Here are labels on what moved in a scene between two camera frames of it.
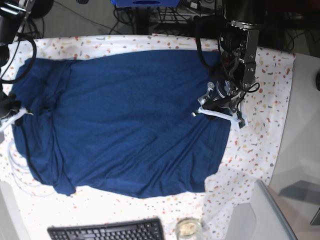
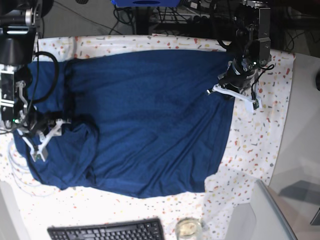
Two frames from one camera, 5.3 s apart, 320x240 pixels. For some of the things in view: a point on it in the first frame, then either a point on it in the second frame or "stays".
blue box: [145, 3] stays
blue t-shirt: [123, 124] stays
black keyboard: [150, 229] stays
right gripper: [225, 94] to [239, 73]
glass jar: [188, 228] stays
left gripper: [8, 105] to [34, 122]
